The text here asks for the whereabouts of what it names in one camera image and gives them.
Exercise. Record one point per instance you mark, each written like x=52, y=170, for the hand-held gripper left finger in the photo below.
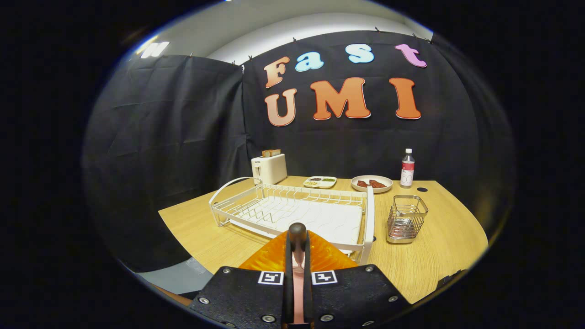
x=247, y=297

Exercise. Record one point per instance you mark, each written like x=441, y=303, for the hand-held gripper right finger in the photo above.
x=356, y=297

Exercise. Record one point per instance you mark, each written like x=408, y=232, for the white plate with meat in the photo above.
x=372, y=189

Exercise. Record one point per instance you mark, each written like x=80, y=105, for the white divided dish with beans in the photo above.
x=320, y=182

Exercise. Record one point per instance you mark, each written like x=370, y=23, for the black table edge clamp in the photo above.
x=450, y=279

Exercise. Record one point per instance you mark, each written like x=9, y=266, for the brown meat piece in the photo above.
x=377, y=184
x=362, y=184

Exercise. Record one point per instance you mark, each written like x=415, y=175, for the white toaster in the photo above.
x=270, y=170

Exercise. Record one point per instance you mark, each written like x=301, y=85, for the clear bottle with red label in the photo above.
x=407, y=171

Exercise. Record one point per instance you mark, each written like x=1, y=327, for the toast slices in toaster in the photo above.
x=271, y=153

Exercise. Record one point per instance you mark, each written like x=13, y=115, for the black backdrop cloth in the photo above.
x=183, y=137

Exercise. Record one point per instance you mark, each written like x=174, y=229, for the ceiling light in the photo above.
x=154, y=49

